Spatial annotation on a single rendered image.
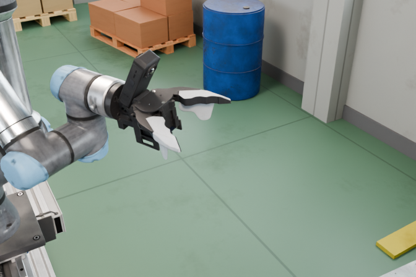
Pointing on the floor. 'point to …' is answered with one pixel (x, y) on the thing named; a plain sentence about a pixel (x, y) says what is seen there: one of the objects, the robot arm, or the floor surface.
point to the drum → (233, 46)
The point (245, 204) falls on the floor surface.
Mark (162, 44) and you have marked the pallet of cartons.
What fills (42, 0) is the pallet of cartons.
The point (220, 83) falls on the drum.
